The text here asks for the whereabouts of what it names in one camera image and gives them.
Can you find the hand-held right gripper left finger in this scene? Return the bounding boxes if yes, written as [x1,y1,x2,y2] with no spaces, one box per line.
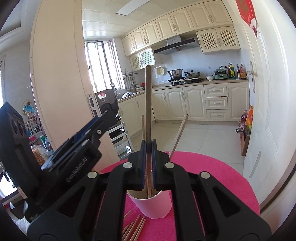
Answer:
[26,139,148,241]

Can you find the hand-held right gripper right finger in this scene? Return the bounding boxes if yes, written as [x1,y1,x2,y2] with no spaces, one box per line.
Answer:
[151,140,271,241]

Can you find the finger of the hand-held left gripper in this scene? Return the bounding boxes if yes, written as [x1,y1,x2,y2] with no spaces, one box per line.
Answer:
[41,138,102,172]
[75,111,117,142]

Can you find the thin wooden chopstick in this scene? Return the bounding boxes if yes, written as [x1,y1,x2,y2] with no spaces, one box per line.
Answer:
[141,115,147,142]
[168,113,189,160]

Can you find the pink cup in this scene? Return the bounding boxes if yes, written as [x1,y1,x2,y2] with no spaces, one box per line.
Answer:
[127,189,173,219]

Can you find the dark brown chopstick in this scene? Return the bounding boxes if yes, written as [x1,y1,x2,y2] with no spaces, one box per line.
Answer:
[145,65,152,199]

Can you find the group of wooden chopsticks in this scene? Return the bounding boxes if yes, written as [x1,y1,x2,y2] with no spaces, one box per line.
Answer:
[121,209,147,241]

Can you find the metal door lock plate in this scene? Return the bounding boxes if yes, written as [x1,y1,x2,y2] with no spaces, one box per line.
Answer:
[87,93,96,116]

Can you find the bagged bread loaf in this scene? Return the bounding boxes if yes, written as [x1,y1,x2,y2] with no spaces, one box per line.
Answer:
[31,145,50,165]

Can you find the dark kitchen appliance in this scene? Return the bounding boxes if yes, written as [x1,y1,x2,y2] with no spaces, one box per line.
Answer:
[95,89,119,116]

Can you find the white metal storage rack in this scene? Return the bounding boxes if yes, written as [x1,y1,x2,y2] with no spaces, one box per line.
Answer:
[107,115,134,160]

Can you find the colourful fish ornament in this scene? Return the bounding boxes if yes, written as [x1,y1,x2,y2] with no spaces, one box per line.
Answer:
[22,100,38,115]

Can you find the hanging utensil rack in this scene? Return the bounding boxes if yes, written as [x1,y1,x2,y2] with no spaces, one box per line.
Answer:
[122,68,138,91]

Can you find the kitchen window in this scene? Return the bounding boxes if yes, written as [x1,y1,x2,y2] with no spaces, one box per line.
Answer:
[84,39,125,93]

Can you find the cream wooden door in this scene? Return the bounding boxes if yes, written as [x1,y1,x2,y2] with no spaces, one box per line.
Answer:
[30,0,121,160]

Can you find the white cloth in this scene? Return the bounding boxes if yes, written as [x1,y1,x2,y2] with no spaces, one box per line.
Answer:
[14,202,31,234]

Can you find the cream base cabinets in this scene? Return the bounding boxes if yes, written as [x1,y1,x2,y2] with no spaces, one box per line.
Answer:
[117,82,250,137]

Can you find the pink round mat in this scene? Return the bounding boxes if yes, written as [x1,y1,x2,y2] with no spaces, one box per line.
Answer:
[99,151,261,241]

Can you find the black gas stove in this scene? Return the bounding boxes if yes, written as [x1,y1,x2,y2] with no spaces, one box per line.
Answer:
[165,77,204,87]

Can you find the cardboard box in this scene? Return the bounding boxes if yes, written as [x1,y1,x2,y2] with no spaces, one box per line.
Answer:
[239,130,250,156]

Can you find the steel cooking pot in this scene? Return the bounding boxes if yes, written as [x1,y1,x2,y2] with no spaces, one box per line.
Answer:
[167,69,184,80]

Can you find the orange snack bag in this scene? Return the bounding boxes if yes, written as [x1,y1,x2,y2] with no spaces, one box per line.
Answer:
[245,105,254,130]

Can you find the black range hood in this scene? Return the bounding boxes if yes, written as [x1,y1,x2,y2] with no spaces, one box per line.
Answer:
[154,35,200,55]

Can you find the green electric cooker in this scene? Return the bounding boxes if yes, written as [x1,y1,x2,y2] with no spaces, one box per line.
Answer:
[214,67,228,80]

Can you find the ceiling light panel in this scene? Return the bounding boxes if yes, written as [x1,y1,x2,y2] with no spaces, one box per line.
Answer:
[115,0,152,16]

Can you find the white panel door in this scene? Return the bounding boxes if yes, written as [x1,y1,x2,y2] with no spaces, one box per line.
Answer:
[240,0,296,204]

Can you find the red paper poster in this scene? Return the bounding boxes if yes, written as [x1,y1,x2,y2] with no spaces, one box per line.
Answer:
[235,0,259,39]

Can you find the lattice door wall cabinet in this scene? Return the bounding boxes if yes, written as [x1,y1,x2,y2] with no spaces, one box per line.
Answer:
[196,26,241,55]
[129,47,155,71]

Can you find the cream wall cabinet row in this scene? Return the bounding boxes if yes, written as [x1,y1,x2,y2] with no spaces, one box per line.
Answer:
[121,0,234,57]

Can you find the white door handle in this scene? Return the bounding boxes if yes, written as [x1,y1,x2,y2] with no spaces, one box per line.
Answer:
[247,61,255,93]

